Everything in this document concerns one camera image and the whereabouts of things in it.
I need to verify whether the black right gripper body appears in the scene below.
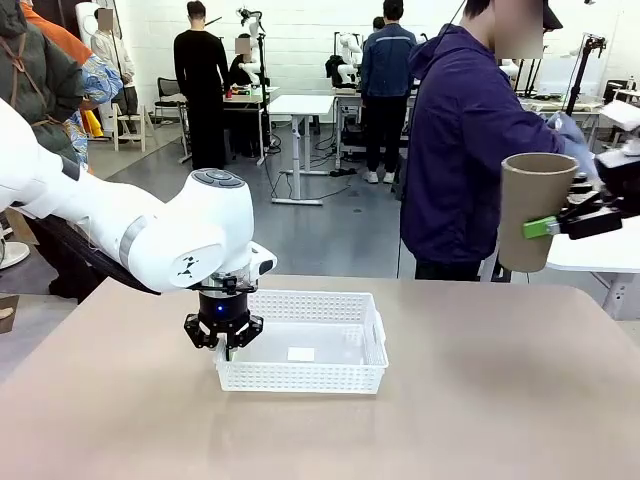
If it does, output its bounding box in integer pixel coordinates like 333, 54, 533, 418
593, 144, 640, 216

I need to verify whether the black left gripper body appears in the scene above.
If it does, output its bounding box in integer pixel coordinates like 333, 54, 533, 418
197, 288, 251, 327

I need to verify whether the brown cardboard cup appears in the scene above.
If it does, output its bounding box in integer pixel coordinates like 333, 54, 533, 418
498, 152, 581, 274

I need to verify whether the white perforated plastic basket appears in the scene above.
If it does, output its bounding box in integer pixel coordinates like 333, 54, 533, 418
213, 289, 390, 396

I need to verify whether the purple sleeved right forearm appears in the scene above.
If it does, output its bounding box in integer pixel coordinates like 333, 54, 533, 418
499, 102, 569, 154

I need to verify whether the white side table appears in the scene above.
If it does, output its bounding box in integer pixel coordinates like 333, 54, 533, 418
544, 214, 640, 321

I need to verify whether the long background work table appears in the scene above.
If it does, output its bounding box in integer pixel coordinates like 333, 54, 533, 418
517, 93, 606, 114

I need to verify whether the black tripod stand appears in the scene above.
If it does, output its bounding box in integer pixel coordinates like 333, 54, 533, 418
563, 32, 609, 116

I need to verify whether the person in purple hoodie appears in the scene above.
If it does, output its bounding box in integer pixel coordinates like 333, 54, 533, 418
399, 0, 569, 281

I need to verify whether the brown cardboard piece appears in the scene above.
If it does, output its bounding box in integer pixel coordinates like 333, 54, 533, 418
0, 293, 21, 335

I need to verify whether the white round stand base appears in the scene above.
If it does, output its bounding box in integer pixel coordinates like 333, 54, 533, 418
0, 240, 31, 271

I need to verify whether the wooden work table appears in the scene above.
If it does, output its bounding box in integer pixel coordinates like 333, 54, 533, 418
219, 84, 281, 167

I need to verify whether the white wooden step stool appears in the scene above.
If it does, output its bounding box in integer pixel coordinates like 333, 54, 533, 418
110, 102, 150, 153

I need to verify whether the white standing desk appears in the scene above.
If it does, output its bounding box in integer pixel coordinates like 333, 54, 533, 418
267, 93, 337, 207

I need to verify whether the black mesh chair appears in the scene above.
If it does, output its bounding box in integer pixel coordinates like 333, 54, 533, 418
153, 76, 187, 124

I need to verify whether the standing person in black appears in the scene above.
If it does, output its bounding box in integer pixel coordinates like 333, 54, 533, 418
172, 0, 232, 171

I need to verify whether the seated person in black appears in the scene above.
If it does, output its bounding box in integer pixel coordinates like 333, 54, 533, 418
227, 33, 266, 87

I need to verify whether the person in blue jacket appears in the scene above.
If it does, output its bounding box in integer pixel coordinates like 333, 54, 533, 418
359, 0, 419, 185

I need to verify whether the white workshop desk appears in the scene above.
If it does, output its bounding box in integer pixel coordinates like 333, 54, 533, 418
332, 88, 419, 164

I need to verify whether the mannequin in blue patterned shirt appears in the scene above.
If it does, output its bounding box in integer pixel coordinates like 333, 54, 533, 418
67, 53, 125, 176

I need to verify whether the black hanging garment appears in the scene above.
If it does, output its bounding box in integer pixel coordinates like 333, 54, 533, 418
324, 54, 347, 81

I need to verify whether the person in white top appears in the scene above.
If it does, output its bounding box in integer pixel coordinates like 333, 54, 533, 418
91, 7, 137, 132

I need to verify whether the person in green jacket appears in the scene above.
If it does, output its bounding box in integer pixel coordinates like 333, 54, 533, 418
0, 0, 96, 304

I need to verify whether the mannequin in orange clothes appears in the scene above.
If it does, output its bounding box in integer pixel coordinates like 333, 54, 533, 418
19, 0, 105, 140

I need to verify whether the black left arm cable sleeve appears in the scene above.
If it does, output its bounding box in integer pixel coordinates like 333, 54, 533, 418
29, 212, 162, 296

